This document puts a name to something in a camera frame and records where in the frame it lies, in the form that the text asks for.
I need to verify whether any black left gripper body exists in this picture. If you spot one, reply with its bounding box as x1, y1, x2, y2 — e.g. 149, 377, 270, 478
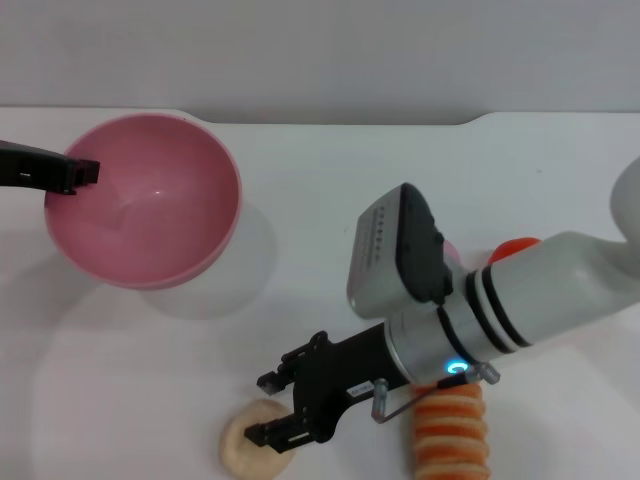
0, 139, 80, 197

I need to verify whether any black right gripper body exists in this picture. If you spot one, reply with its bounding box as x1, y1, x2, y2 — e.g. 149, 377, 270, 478
281, 321, 417, 447

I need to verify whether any beige egg yolk pastry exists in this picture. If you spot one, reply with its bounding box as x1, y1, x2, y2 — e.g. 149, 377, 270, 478
219, 397, 299, 478

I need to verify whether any pink plastic bowl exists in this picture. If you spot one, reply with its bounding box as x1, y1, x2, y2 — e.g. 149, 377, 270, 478
43, 112, 244, 292

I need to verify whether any orange striped bread roll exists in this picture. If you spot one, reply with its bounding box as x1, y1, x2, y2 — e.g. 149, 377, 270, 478
406, 381, 492, 480

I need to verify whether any orange tangerine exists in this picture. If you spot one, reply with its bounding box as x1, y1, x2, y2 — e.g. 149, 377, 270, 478
488, 236, 542, 264

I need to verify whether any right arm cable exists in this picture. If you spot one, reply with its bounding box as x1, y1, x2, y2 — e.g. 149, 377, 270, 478
369, 361, 502, 425

